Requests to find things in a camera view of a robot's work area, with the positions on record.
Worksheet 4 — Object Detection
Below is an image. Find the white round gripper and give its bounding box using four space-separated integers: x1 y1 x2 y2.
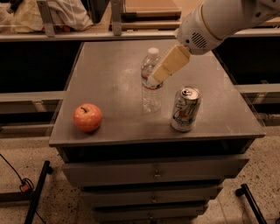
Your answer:
147 0 227 86

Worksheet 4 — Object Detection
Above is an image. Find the black right stand leg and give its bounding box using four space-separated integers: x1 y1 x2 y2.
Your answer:
235 184 267 224

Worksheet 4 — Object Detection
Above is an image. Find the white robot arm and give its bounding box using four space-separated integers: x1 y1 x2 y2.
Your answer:
147 0 280 86

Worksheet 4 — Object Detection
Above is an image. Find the green white soda can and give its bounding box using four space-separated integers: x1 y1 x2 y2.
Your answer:
171 86 201 132

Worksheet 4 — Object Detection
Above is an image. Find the white cloth on shelf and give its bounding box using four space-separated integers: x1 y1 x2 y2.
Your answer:
0 0 93 33

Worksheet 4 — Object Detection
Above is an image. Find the wooden board on shelf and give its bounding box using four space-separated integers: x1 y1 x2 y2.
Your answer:
121 0 181 21

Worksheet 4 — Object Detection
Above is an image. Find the black stand leg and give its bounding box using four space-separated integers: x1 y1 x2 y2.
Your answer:
235 184 267 224
24 160 53 224

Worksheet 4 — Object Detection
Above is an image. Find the grey metal drawer cabinet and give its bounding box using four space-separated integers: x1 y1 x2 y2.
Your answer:
49 40 264 222

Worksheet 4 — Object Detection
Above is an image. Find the black cable with orange tag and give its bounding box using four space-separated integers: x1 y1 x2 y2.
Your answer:
0 153 47 224

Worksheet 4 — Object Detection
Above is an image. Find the red apple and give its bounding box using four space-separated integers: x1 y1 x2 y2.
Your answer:
73 103 102 132

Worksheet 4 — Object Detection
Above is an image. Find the clear plastic water bottle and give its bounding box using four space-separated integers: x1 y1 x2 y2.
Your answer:
141 47 163 113

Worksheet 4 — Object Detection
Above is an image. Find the grey metal shelf rail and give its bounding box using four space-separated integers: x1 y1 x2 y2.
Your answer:
0 8 280 42

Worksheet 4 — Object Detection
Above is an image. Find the black left stand leg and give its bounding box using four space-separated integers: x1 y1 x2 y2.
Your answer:
24 160 53 224

